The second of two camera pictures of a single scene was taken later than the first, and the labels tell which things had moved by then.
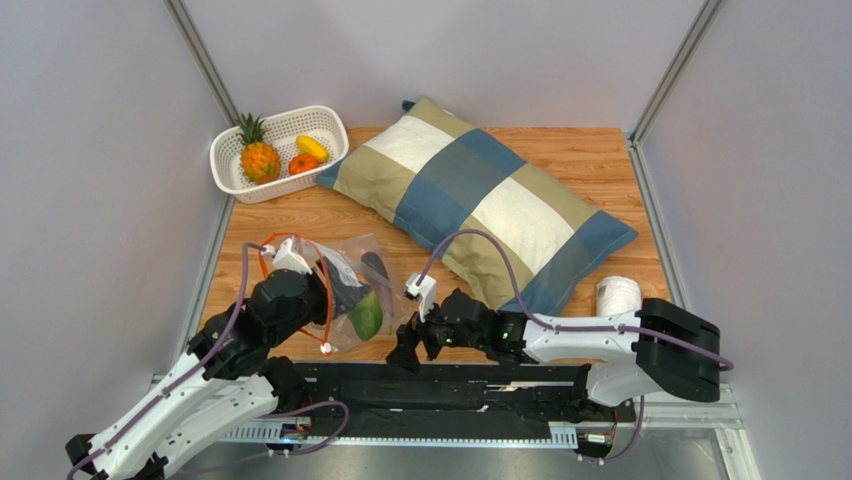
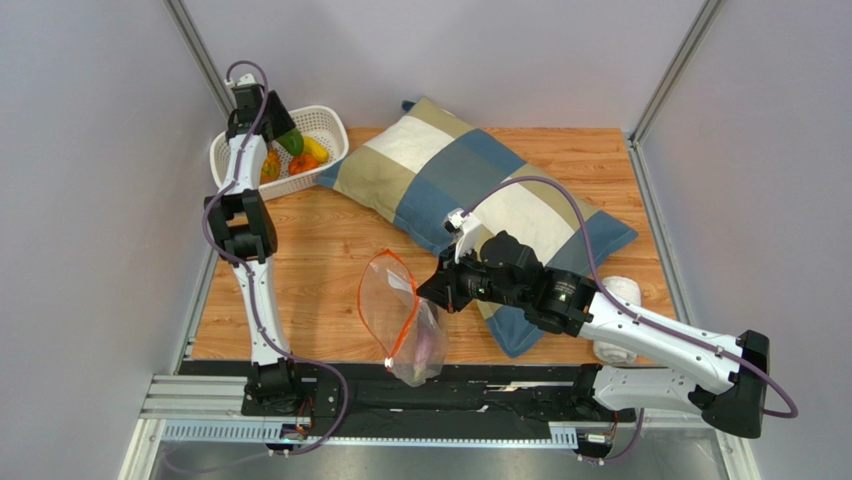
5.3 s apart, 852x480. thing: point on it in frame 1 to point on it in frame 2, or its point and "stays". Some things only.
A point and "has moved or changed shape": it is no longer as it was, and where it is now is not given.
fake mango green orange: (367, 316) to (293, 141)
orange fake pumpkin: (302, 163) stays
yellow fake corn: (307, 145) stays
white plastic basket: (320, 123) stays
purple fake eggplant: (375, 264) has moved or changed shape
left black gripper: (343, 296) to (285, 119)
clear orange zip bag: (361, 289) has moved or changed shape
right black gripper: (426, 332) to (451, 287)
